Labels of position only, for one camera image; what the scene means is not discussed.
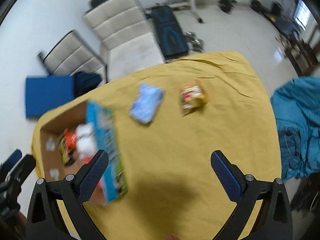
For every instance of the left white quilted chair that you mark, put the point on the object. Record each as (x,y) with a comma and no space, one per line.
(72,55)

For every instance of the chrome dumbbell pair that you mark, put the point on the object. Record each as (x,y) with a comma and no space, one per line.
(197,44)

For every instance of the dark blue cloth bag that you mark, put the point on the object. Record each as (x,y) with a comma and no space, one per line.
(85,82)

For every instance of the orange snack bag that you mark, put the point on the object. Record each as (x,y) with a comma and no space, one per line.
(70,139)

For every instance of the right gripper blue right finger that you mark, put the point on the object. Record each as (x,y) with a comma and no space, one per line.
(274,219)

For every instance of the open cardboard box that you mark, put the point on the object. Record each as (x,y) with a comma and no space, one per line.
(112,185)

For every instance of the light blue tissue pack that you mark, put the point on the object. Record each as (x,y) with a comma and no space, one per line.
(145,106)

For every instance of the brown wooden chair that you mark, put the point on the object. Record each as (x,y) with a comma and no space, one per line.
(304,55)

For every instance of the black shoe wipes pack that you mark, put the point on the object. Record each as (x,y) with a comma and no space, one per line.
(66,153)

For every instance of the white quilted chair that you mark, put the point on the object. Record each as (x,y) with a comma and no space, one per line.
(127,40)
(72,55)

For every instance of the blue foam mat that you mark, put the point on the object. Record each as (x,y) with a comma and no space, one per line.
(43,94)

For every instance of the blue blanket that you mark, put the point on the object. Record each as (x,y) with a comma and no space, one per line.
(296,111)

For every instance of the right white quilted chair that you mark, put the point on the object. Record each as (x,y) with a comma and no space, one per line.
(127,40)

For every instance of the yellow tablecloth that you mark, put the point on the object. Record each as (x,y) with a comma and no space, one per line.
(172,187)

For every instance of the black weight plate on floor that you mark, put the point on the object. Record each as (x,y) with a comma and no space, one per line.
(226,5)

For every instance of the black blue weight bench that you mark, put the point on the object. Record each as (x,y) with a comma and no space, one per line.
(170,36)

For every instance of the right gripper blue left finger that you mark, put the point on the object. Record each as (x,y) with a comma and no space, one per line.
(44,219)

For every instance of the yellow snack bag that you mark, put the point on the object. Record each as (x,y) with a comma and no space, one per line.
(192,97)

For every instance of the white pillow pack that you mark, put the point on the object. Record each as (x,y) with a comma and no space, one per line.
(86,145)

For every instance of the red noodle packet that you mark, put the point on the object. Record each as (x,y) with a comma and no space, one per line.
(94,174)

